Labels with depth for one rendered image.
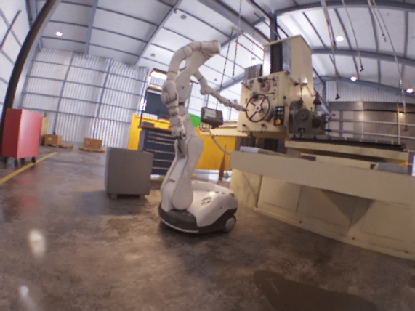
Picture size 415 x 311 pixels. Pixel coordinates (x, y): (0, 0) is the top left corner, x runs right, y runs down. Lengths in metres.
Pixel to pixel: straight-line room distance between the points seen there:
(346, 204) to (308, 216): 0.45
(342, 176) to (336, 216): 1.25
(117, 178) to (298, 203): 2.03
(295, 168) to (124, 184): 1.73
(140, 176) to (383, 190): 2.06
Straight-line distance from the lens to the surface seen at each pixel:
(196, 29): 11.96
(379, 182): 0.73
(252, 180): 2.39
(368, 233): 1.98
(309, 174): 0.77
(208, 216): 1.31
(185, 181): 1.28
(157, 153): 2.92
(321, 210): 1.98
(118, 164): 1.98
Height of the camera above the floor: 0.68
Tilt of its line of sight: 1 degrees down
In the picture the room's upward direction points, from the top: 8 degrees clockwise
